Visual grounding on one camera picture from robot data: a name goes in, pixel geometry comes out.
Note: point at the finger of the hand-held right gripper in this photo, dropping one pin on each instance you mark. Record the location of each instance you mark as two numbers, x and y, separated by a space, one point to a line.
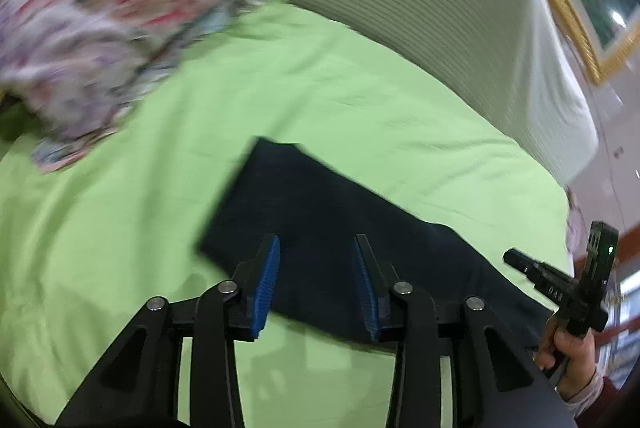
535 270

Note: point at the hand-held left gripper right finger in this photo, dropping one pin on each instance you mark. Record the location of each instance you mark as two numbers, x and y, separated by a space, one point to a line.
366 290

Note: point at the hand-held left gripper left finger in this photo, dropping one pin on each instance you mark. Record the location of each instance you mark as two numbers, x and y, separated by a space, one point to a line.
266 280

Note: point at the dark navy pants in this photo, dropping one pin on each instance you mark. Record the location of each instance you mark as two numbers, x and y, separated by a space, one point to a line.
320 228

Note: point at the person's right forearm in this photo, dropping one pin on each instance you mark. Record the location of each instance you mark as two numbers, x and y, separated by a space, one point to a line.
597 395

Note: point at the person's right hand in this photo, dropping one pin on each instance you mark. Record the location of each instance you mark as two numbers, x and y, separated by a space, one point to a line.
572 355

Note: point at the light green bed sheet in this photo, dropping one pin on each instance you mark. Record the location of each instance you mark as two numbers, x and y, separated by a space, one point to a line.
350 108

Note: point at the white striped headboard cushion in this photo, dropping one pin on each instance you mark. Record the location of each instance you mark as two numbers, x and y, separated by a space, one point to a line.
440 18

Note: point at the floral patterned blanket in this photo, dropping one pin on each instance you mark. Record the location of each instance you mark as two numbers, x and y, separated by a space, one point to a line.
115 18

